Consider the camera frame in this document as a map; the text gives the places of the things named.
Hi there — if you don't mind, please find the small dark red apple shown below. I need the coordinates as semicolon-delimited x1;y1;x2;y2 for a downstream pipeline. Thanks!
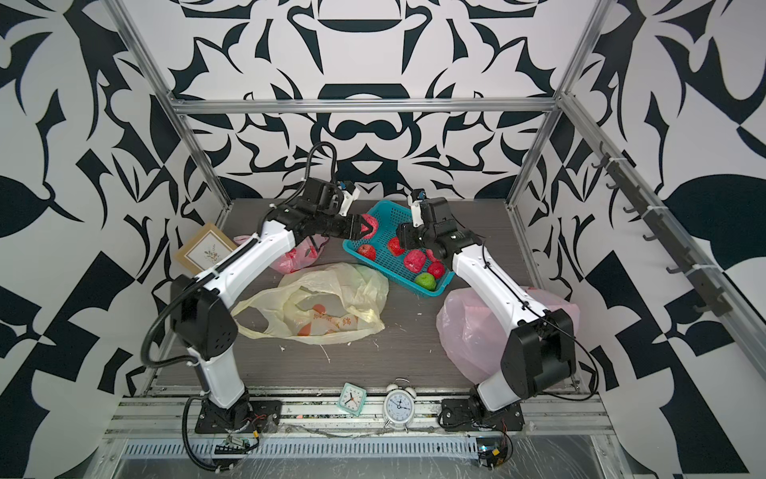
427;261;447;279

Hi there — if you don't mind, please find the pink plastic bag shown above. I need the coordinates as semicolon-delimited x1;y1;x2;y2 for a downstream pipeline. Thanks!
436;287;580;397
227;231;322;277

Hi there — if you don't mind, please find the green apple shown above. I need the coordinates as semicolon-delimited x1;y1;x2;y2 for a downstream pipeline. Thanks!
414;273;438;291

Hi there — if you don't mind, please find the smooth red apple with stem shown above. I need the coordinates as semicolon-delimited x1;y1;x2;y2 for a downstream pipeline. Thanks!
357;243;377;261

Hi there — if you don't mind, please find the yellow plastic bag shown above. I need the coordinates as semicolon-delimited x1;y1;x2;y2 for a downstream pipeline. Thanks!
231;263;389;345

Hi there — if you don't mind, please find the pink plastic bag front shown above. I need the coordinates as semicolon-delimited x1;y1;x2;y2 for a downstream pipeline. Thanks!
436;287;580;397

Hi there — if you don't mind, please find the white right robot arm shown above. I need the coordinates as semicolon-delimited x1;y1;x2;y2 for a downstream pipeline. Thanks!
396;190;576;412

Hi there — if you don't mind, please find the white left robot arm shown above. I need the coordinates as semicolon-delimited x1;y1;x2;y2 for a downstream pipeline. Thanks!
167;179;369;411

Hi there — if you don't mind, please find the teal perforated plastic basket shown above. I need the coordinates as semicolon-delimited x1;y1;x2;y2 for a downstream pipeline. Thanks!
343;201;455;297

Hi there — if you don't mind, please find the gold framed picture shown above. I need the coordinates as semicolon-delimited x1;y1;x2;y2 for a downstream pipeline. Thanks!
174;224;237;275

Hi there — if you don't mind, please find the white twin-bell alarm clock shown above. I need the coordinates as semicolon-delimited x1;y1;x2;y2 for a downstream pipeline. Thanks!
383;378;417;430

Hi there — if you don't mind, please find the small teal square clock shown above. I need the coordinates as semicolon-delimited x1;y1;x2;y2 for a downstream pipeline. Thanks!
336;382;367;417

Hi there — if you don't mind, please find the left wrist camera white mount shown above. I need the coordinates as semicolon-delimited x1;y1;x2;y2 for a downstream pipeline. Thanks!
338;182;361;217

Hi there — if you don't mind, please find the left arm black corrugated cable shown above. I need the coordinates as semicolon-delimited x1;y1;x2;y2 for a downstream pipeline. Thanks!
140;142;339;369

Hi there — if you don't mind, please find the white slotted cable duct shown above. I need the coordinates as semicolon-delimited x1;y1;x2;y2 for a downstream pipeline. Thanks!
122;435;480;461

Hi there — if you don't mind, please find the wall hook rail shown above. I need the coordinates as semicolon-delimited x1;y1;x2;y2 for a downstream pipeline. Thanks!
594;150;734;317

